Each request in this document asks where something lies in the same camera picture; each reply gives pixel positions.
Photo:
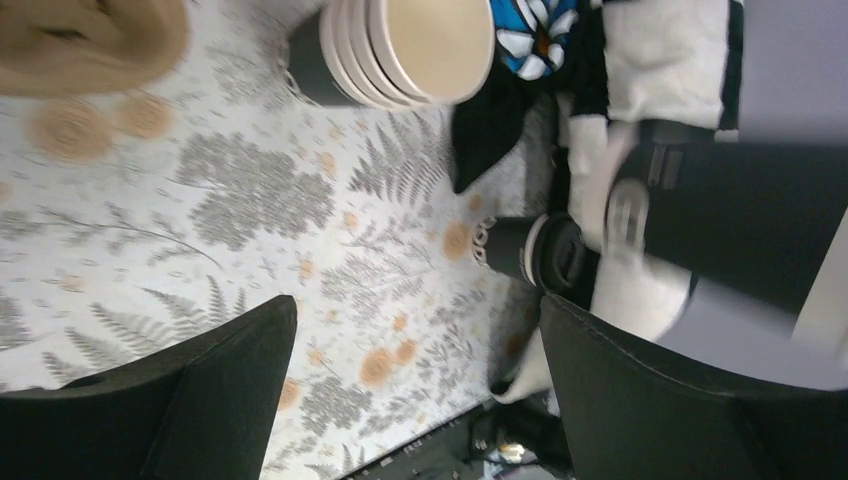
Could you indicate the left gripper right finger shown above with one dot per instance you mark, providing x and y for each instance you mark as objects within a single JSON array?
[{"x": 632, "y": 409}]

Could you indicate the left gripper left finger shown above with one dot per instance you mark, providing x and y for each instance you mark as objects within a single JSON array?
[{"x": 200, "y": 409}]

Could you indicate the black plastic cup lid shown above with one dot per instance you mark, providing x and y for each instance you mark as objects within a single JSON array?
[{"x": 558, "y": 253}]

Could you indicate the black paper coffee cup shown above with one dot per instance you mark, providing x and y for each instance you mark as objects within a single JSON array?
[{"x": 506, "y": 245}]

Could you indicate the cardboard cup carrier tray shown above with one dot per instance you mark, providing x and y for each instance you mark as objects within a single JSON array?
[{"x": 52, "y": 49}]

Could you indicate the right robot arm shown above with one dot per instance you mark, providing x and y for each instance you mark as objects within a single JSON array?
[{"x": 767, "y": 221}]

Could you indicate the floral patterned table mat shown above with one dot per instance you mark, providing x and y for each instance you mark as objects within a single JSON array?
[{"x": 133, "y": 221}]

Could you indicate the black white checkered pillow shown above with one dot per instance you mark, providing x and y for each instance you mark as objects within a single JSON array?
[{"x": 671, "y": 68}]

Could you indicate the black cloth blue print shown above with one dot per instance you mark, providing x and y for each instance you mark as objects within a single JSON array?
[{"x": 541, "y": 47}]

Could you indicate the stack of paper cups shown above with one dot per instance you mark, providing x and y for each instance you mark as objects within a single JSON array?
[{"x": 392, "y": 55}]

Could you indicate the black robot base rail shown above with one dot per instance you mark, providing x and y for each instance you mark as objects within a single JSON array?
[{"x": 491, "y": 441}]

